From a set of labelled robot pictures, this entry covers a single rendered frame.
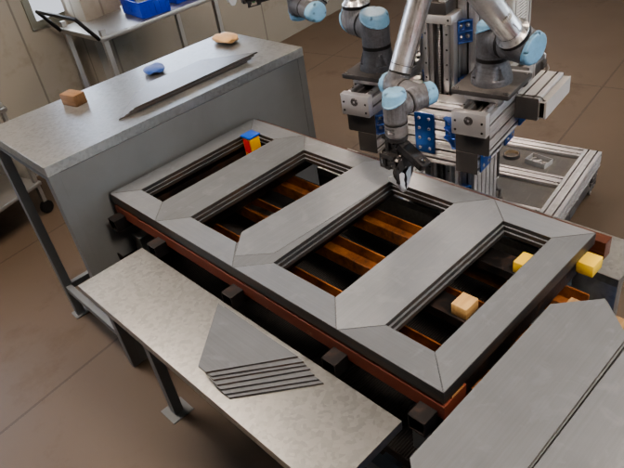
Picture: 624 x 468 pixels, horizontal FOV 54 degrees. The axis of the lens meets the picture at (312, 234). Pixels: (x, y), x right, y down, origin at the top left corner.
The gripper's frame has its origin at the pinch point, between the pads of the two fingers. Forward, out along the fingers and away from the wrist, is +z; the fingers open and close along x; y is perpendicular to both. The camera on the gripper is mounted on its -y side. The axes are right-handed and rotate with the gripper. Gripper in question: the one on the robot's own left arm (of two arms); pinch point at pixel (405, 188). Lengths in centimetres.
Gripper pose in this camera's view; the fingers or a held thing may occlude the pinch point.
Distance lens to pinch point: 210.9
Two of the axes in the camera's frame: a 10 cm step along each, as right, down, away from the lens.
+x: -7.0, 4.9, -5.1
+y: -7.0, -3.3, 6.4
